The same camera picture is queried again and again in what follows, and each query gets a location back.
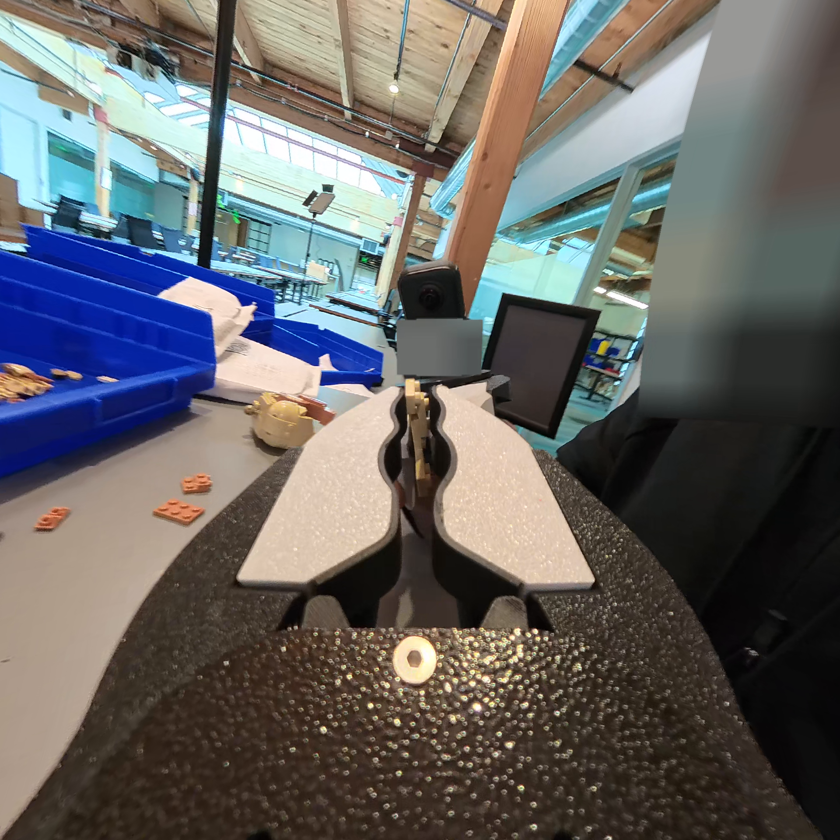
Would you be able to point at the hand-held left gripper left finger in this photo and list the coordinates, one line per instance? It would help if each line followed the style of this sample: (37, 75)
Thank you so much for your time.
(328, 512)

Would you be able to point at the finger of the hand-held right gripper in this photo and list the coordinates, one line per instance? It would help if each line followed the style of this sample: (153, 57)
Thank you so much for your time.
(482, 398)

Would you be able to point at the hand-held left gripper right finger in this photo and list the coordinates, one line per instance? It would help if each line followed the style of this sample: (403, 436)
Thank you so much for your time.
(512, 512)

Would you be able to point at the grey desk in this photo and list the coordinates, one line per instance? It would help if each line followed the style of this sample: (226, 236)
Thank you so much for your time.
(98, 590)

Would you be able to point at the black framed screen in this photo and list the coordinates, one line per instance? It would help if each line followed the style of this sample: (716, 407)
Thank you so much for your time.
(538, 361)

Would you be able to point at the tan domed brick model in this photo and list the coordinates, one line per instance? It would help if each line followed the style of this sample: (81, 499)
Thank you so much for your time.
(282, 423)

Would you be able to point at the small reddish brown plate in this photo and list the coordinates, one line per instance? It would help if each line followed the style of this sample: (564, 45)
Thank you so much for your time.
(197, 484)
(52, 518)

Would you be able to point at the studio light on stand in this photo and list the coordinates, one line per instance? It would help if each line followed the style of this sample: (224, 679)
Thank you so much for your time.
(320, 200)

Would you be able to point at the reddish brown rectangular plate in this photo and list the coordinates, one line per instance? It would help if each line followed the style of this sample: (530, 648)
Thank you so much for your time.
(178, 513)

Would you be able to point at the row of wooden tables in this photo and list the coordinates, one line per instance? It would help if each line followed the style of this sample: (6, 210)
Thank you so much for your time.
(275, 275)

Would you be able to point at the person's black clothing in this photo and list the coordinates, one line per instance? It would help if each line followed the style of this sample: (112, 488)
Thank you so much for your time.
(689, 525)

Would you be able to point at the blue plastic bin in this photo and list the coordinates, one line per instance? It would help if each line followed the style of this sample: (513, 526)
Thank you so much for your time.
(98, 262)
(98, 420)

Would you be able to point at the black pole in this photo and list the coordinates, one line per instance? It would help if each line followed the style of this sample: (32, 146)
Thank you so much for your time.
(216, 131)

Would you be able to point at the row of black office chairs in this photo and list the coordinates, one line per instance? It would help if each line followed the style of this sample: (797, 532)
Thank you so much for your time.
(138, 229)

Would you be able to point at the pile of small bricks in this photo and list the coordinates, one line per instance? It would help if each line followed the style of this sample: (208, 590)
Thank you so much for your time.
(19, 384)

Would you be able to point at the silver ventilation duct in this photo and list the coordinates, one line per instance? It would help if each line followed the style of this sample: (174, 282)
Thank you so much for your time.
(453, 184)

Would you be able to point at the wooden post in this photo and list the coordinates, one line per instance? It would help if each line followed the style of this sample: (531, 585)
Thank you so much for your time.
(499, 131)

